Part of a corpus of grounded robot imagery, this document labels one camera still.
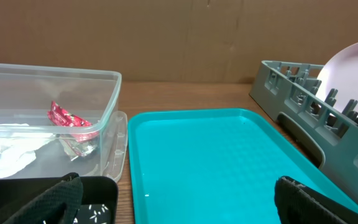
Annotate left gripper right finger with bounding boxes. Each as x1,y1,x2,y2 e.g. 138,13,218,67
274,176,358,224

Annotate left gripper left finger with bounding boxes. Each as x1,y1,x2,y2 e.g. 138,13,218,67
0,173,83,223

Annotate rice leftovers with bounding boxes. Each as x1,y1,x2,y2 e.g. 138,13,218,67
40,203,110,224

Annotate red snack wrapper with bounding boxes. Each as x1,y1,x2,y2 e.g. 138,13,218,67
47,101,99,161

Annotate white napkin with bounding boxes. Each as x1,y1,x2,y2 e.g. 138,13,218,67
0,131,55,179

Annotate white round plate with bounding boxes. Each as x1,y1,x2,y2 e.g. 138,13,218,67
316,43,358,112

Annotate grey plastic dishwasher rack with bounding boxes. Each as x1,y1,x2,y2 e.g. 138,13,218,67
250,60,358,204

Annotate clear plastic waste bin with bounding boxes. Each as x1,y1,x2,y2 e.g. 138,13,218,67
0,63,127,180

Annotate black rectangular tray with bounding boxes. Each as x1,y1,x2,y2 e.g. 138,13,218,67
0,175,119,224

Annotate teal plastic serving tray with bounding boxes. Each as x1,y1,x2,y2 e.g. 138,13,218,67
128,108,358,224

